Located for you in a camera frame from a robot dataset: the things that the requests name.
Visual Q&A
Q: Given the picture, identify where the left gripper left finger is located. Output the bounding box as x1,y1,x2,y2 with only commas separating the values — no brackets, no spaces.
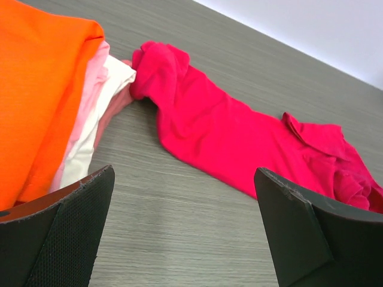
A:
1,165,115,287

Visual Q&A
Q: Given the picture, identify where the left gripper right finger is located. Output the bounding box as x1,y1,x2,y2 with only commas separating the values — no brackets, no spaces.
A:
254,167,382,287

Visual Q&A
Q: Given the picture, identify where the magenta red t shirt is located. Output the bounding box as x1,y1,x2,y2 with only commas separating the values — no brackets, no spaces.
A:
130,41,382,213

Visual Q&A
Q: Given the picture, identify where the dusty rose folded t shirt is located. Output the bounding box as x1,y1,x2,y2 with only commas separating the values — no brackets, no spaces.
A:
93,56,136,149

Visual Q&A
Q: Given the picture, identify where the light pink folded t shirt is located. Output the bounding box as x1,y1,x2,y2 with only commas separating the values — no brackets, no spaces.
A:
48,41,110,193

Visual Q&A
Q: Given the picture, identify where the white folded t shirt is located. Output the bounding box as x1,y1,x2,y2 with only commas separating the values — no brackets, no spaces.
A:
58,54,138,190

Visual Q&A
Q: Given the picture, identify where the orange folded t shirt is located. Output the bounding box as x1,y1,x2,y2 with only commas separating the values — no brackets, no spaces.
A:
1,1,104,209

